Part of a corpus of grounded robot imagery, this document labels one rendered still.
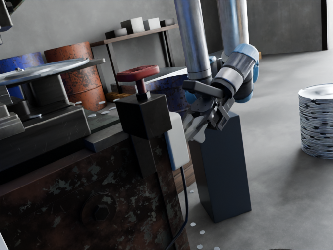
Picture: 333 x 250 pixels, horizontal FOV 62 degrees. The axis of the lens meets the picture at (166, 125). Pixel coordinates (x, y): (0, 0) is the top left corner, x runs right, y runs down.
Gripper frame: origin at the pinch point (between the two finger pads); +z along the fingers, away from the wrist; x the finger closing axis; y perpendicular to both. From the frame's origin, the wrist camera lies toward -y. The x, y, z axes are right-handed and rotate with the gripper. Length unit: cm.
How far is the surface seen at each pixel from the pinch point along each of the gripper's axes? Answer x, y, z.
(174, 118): -3.6, -8.0, -0.6
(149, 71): -12.0, -24.4, 0.7
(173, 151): -3.7, -3.0, 5.1
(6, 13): 19.1, -45.2, 3.6
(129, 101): -7.6, -21.7, 6.0
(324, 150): 8, 91, -60
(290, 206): 3, 73, -18
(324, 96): 10, 70, -78
